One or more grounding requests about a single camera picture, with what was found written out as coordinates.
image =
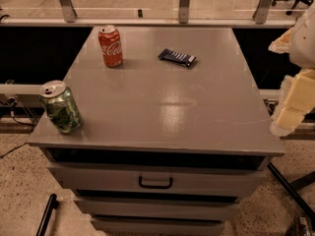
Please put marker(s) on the red coke can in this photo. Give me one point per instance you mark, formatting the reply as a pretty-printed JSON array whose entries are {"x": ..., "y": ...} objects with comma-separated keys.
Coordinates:
[{"x": 110, "y": 44}]

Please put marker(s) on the metal window frame rail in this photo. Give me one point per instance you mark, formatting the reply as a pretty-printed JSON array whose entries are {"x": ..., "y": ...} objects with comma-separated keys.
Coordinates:
[{"x": 247, "y": 13}]

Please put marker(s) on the grey drawer cabinet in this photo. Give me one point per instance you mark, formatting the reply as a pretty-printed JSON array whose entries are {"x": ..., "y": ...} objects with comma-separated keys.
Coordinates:
[{"x": 205, "y": 126}]

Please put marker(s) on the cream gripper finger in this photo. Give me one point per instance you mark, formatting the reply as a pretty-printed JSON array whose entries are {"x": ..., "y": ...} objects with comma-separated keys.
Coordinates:
[
  {"x": 297, "y": 99},
  {"x": 282, "y": 44}
]

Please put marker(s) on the green soda can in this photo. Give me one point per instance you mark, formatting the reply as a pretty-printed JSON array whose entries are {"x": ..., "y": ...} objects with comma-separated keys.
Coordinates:
[{"x": 60, "y": 106}]

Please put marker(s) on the dark blue snack bar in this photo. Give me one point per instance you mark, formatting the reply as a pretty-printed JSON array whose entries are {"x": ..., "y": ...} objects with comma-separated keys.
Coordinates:
[{"x": 177, "y": 58}]

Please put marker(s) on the black floor bar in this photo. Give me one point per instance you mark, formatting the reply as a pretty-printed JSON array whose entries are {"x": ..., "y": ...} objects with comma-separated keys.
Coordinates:
[{"x": 51, "y": 205}]

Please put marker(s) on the black drawer handle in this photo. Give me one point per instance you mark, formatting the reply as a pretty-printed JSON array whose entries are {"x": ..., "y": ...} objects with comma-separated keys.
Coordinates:
[{"x": 155, "y": 184}]

